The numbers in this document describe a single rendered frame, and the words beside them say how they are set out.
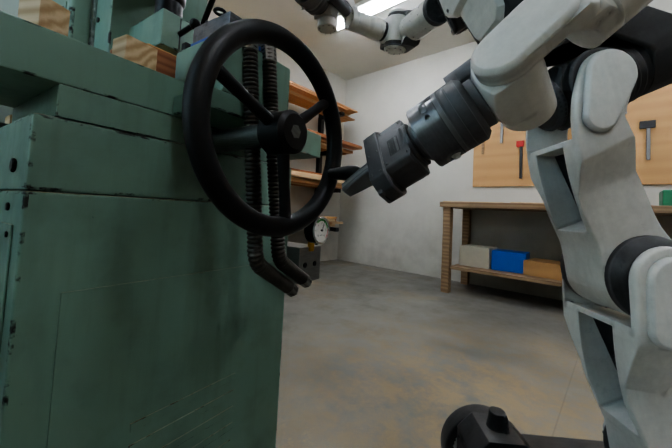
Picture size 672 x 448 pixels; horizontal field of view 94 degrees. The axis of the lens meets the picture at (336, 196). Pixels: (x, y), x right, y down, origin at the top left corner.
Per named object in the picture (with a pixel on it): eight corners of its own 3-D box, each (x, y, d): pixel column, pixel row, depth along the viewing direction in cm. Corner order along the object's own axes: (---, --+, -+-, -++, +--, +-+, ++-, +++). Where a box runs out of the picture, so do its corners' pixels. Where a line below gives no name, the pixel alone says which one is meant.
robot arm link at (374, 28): (351, 11, 109) (395, 28, 118) (348, 41, 110) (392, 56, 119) (367, -3, 100) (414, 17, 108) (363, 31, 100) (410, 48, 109)
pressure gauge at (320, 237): (312, 253, 68) (314, 216, 68) (299, 251, 70) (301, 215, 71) (329, 251, 73) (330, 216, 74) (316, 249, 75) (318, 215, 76)
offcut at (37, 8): (67, 45, 40) (70, 11, 40) (37, 29, 37) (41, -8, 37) (46, 46, 41) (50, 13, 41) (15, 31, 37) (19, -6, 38)
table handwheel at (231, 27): (143, 169, 26) (261, -43, 37) (61, 174, 37) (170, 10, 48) (322, 265, 48) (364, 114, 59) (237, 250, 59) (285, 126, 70)
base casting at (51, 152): (19, 190, 34) (27, 108, 35) (-54, 188, 66) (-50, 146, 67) (291, 206, 72) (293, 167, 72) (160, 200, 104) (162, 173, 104)
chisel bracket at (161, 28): (159, 50, 58) (163, 6, 58) (125, 67, 66) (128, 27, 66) (196, 67, 64) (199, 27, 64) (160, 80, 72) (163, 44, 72)
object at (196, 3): (177, 35, 83) (181, -20, 84) (159, 43, 88) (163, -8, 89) (205, 49, 90) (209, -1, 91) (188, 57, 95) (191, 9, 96)
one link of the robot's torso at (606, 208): (631, 291, 66) (576, 81, 69) (731, 320, 48) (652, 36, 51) (558, 304, 67) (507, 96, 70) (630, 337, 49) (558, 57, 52)
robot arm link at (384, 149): (404, 218, 44) (486, 174, 39) (362, 183, 39) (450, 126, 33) (390, 161, 53) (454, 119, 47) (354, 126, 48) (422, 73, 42)
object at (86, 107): (55, 115, 37) (58, 82, 37) (10, 133, 49) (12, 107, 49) (286, 166, 70) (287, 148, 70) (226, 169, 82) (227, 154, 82)
